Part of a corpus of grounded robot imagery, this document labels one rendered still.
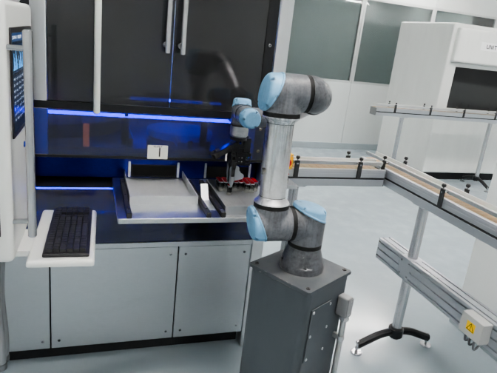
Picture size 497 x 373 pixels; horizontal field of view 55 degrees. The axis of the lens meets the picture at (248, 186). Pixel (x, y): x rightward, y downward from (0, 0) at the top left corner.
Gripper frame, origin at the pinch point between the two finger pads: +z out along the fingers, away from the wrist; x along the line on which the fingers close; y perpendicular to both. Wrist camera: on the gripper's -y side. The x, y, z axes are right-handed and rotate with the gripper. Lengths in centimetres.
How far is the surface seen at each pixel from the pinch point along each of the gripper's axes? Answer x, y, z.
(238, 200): -7.6, 2.6, 5.4
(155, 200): -11.5, -31.5, 3.8
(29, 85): -40, -71, -40
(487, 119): 286, 405, 5
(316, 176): 26, 53, 4
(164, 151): 14.5, -25.4, -8.9
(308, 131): 477, 260, 68
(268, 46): 15, 16, -56
